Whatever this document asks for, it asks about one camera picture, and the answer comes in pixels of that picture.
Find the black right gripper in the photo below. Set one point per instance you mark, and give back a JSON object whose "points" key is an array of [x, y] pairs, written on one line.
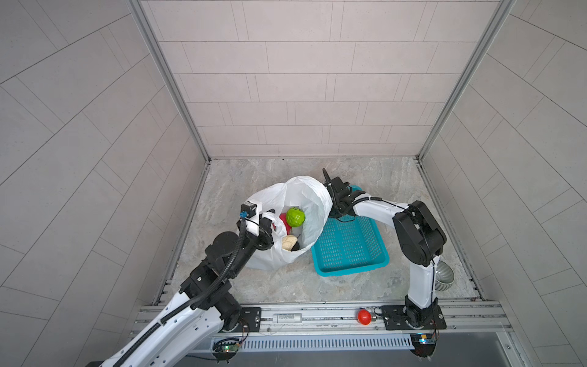
{"points": [[335, 215]]}

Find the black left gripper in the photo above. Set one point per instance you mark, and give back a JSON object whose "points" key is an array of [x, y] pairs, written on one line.
{"points": [[264, 232]]}

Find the cream custard apple fruit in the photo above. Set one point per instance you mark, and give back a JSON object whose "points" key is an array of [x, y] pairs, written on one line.
{"points": [[289, 243]]}

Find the pink dragon fruit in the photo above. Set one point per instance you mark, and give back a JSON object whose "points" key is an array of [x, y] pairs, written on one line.
{"points": [[283, 217]]}

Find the bright green apple fruit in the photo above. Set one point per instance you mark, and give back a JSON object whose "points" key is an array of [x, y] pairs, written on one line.
{"points": [[296, 217]]}

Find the white plastic bag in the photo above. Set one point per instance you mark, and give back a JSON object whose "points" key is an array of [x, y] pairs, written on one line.
{"points": [[302, 192]]}

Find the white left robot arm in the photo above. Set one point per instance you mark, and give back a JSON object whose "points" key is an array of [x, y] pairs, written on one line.
{"points": [[203, 306]]}

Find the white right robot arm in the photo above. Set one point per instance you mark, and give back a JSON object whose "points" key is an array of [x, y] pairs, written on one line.
{"points": [[421, 240]]}

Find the teal plastic basket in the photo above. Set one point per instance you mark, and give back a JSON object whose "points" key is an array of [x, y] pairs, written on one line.
{"points": [[349, 245]]}

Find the white ventilation grille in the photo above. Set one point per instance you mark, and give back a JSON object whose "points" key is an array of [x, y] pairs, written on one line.
{"points": [[323, 343]]}

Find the left green circuit board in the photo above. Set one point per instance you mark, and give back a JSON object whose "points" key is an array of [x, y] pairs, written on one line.
{"points": [[226, 349]]}

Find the green circuit board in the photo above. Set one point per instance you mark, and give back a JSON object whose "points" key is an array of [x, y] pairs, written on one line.
{"points": [[226, 349], [424, 344]]}

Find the red emergency stop button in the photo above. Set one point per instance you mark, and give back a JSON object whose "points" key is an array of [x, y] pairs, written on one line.
{"points": [[364, 317]]}

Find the ribbed metal cup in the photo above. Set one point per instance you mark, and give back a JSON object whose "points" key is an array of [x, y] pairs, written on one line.
{"points": [[444, 277]]}

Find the right green circuit board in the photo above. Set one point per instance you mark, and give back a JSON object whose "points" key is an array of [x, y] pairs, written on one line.
{"points": [[424, 344]]}

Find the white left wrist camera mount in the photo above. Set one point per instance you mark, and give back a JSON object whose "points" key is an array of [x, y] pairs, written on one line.
{"points": [[250, 213]]}

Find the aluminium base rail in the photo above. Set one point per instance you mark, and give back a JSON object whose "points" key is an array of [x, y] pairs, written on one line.
{"points": [[459, 315]]}

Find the metal corner wall profile right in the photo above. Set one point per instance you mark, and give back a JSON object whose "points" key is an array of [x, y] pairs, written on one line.
{"points": [[497, 20]]}

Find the metal corner wall profile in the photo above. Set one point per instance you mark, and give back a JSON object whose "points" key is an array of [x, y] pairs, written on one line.
{"points": [[138, 12], [497, 20]]}

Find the metal corner wall profile left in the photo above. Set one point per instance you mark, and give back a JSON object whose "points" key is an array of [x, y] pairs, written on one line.
{"points": [[138, 12]]}

